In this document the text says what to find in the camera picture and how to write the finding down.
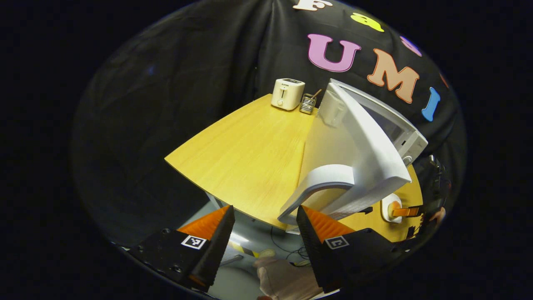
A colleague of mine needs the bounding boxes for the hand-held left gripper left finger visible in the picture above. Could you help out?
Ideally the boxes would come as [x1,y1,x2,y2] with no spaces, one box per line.
[129,205,236,292]

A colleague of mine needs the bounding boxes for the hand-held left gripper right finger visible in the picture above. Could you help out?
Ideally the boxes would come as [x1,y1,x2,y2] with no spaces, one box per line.
[296,205,411,294]

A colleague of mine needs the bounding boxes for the white microwave oven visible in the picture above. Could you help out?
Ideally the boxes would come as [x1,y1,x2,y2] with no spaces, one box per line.
[278,78,428,225]

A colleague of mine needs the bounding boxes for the white square plate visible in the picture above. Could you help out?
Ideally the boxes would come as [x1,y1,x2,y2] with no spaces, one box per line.
[381,194,403,224]

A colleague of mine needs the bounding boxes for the yellow black striped tape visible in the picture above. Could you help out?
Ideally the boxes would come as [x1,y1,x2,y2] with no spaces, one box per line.
[227,241,259,258]

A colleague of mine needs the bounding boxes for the person's pale clothing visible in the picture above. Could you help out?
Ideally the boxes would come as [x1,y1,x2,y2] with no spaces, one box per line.
[255,255,324,300]

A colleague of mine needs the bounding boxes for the white table leg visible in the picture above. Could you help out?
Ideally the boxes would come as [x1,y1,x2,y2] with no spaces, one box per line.
[206,192,228,212]

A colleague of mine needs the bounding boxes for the cream toaster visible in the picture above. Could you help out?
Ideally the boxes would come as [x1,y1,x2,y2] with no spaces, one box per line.
[271,78,306,111]

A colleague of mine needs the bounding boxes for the black backdrop cloth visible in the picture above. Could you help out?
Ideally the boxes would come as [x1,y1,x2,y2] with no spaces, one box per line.
[71,0,467,250]

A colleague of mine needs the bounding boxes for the black floor cable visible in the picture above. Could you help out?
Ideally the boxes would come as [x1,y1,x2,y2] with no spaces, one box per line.
[270,226,309,267]

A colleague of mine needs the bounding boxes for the metal wire utensil holder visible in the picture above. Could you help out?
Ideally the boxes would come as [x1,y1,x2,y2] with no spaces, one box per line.
[300,94,317,115]

